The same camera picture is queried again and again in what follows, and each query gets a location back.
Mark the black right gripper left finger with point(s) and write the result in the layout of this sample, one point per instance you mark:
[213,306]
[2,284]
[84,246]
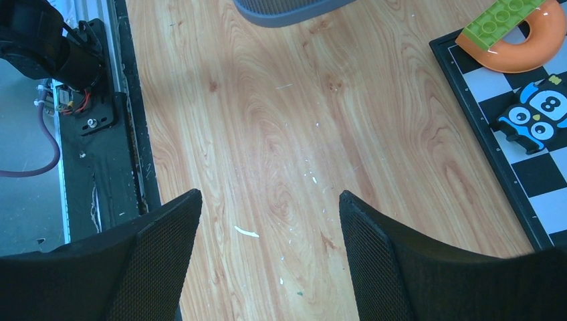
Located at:
[134,271]

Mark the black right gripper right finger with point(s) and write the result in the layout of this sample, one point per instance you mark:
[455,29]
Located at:
[399,273]

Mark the grey and yellow laundry bin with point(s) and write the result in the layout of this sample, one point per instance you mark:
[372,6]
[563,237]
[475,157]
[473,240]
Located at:
[281,13]

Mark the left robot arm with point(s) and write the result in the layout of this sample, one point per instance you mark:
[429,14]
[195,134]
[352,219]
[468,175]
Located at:
[37,41]

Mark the black and white chessboard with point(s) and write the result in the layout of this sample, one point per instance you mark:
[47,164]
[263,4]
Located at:
[535,184]

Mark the blue owl toy block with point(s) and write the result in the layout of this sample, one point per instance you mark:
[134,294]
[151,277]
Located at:
[537,115]

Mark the orange arch toy block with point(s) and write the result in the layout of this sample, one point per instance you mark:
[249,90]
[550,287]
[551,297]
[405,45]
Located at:
[547,33]

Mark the black metal base rail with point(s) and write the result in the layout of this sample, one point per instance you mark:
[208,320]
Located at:
[107,172]

